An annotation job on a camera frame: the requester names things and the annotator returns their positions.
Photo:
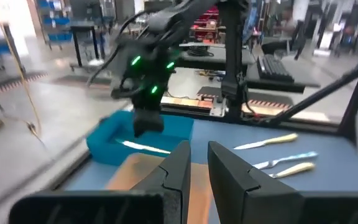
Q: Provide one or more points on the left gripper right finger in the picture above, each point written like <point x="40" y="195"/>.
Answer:
<point x="244" y="202"/>

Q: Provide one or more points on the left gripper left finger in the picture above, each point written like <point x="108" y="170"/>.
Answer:
<point x="166" y="202"/>

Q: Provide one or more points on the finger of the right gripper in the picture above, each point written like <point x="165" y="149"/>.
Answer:
<point x="156" y="121"/>
<point x="141" y="123"/>

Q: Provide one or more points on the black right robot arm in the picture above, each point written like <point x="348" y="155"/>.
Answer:
<point x="233" y="62"/>

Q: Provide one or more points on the orange plastic bin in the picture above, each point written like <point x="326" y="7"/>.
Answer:
<point x="135" y="174"/>

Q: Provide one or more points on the blue plastic bin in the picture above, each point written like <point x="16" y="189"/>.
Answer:
<point x="104" y="146"/>

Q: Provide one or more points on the grey cart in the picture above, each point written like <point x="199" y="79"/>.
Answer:
<point x="197" y="62"/>

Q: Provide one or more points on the silver mounting plate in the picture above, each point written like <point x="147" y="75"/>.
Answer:
<point x="217" y="110"/>

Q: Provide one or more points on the red storage bins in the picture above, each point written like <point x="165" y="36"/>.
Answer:
<point x="204" y="23"/>

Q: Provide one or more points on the black rolling table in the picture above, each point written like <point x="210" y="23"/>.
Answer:
<point x="82" y="28"/>

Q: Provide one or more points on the blue-grey table mat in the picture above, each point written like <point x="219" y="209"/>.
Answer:
<point x="337" y="180"/>

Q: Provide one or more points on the blue storage bins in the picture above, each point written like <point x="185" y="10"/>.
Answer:
<point x="57" y="21"/>

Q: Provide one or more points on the yellow stick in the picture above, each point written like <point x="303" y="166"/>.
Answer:
<point x="26" y="93"/>

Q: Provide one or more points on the backlit black keyboard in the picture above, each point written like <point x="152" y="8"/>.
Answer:
<point x="273" y="68"/>

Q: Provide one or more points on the dark keyboard desk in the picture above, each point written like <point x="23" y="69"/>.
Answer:
<point x="303" y="84"/>

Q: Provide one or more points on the person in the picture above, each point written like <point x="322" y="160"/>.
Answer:
<point x="286" y="21"/>

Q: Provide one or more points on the black aluminium table frame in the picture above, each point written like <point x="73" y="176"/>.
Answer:
<point x="309" y="100"/>

